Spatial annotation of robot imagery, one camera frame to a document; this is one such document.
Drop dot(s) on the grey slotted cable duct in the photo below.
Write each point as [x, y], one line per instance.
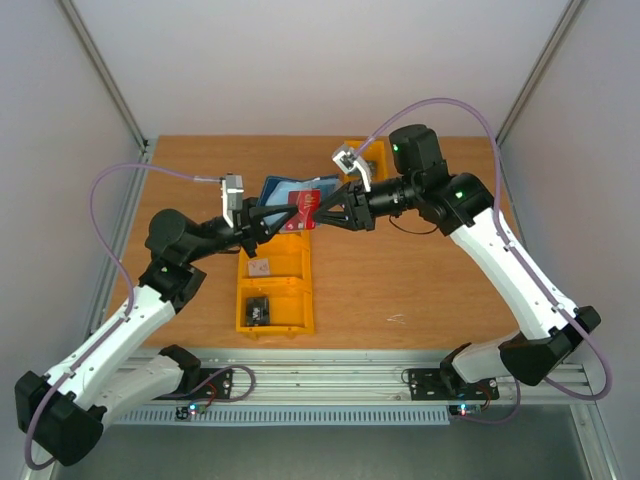
[278, 415]

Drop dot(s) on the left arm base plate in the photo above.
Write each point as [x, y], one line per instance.
[216, 382]

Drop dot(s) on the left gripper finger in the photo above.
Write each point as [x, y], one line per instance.
[250, 202]
[267, 221]

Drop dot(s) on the yellow bin of row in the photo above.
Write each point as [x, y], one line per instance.
[291, 308]
[295, 265]
[285, 243]

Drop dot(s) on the yellow single bin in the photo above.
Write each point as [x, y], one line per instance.
[376, 157]

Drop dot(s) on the yellow bin bottom of row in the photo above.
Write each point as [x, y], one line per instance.
[291, 308]

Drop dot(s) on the white card in bin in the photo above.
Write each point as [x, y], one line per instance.
[258, 267]

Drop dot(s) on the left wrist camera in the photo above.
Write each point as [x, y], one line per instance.
[232, 191]

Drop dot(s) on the blue card holder wallet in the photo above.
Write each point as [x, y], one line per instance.
[276, 188]

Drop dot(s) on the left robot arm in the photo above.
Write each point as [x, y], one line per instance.
[65, 411]

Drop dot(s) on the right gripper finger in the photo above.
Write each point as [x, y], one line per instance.
[337, 203]
[339, 219]

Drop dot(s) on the black card in bin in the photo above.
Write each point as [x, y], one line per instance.
[257, 312]

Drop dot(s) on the yellow bin middle of row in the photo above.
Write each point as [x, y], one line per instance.
[295, 265]

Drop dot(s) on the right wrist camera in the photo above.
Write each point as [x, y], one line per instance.
[350, 162]

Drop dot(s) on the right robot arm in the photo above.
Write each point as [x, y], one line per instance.
[551, 325]

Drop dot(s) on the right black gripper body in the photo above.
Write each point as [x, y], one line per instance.
[360, 206]

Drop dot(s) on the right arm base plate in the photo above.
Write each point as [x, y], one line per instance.
[426, 384]

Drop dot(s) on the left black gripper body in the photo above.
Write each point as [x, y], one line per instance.
[243, 231]

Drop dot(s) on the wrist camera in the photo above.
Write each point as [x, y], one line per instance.
[350, 162]
[232, 191]

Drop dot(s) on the yellow bin top of row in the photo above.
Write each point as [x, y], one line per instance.
[285, 243]

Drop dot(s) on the red credit card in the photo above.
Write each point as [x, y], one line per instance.
[306, 202]

